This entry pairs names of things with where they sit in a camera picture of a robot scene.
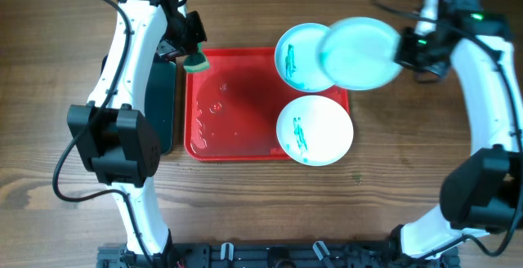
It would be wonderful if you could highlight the green yellow sponge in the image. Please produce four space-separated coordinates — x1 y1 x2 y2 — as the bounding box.
183 43 210 74

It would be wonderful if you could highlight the light blue plate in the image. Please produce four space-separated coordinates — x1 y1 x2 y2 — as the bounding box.
275 23 334 93
316 17 402 91

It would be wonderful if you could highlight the light blue plate top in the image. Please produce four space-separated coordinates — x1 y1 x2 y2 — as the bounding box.
275 23 334 93

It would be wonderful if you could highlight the white plate front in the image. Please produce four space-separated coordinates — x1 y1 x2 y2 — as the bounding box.
275 95 354 167

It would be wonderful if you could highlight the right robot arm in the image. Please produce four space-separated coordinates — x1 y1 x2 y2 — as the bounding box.
396 11 522 261

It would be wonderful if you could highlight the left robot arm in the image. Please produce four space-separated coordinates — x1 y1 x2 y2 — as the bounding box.
67 0 209 267

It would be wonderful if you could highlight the red plastic tray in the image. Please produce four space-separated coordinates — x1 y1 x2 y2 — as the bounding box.
185 47 349 162

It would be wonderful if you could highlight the black rectangular basin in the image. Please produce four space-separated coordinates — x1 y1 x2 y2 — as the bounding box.
100 53 178 156

